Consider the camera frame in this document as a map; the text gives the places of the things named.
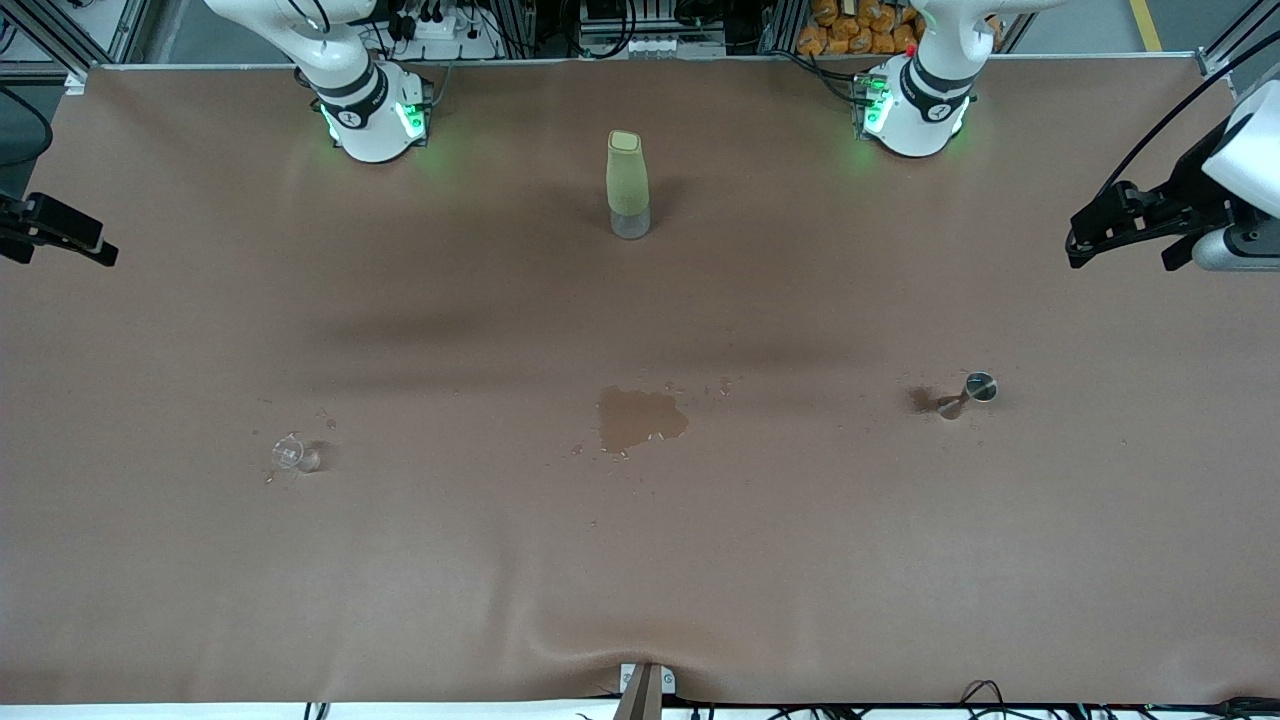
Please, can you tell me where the aluminium frame corner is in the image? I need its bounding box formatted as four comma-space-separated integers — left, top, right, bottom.
1195, 0, 1280, 111
0, 0, 151, 96

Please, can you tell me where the clear glass beaker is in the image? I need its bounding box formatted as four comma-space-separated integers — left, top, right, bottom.
270, 433, 323, 475

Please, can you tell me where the white power strip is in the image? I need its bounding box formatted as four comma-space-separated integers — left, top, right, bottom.
385, 0, 501, 61

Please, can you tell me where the grey electronics box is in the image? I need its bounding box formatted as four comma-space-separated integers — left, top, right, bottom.
578, 0, 729, 59

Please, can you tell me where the brown table mat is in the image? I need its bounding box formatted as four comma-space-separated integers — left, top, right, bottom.
0, 55, 1280, 706

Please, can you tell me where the orange snack bag pile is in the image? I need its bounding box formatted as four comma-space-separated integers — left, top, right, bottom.
795, 0, 923, 57

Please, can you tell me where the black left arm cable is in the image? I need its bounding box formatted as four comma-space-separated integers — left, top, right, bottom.
1095, 35, 1280, 201

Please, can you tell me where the steel double jigger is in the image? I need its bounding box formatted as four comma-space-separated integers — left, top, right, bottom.
935, 372, 998, 421

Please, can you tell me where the black cable bundle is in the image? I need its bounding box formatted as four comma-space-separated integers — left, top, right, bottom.
955, 680, 1280, 720

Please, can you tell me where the metal table edge bracket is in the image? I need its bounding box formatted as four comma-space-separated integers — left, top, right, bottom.
612, 662, 677, 720

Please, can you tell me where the green bottle with clear base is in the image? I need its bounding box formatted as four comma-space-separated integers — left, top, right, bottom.
606, 129, 652, 241

